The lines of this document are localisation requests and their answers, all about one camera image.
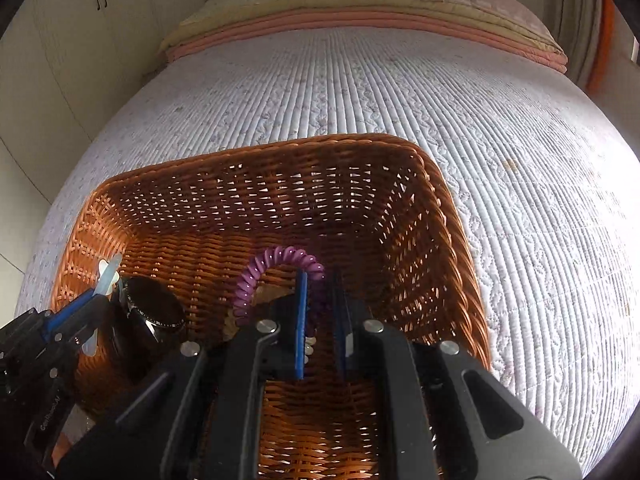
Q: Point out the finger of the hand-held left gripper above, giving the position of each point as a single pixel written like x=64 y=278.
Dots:
x=75 y=312
x=87 y=329

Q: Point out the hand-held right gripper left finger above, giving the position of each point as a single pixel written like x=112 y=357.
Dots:
x=301 y=330

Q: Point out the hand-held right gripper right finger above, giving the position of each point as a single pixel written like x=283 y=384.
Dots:
x=339 y=332

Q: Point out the translucent white hair clip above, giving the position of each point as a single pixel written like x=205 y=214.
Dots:
x=107 y=280

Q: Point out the brown wicker basket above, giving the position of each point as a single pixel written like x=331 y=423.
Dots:
x=310 y=200

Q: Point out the white quilted bedspread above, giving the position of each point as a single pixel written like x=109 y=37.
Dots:
x=400 y=100

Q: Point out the white wardrobe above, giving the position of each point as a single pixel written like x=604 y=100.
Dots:
x=65 y=60

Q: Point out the pink folded blanket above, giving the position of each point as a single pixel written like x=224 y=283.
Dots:
x=310 y=22

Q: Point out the orange curtain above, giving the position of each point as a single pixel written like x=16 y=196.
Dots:
x=602 y=45

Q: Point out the beige striped curtain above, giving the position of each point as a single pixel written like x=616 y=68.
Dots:
x=580 y=15

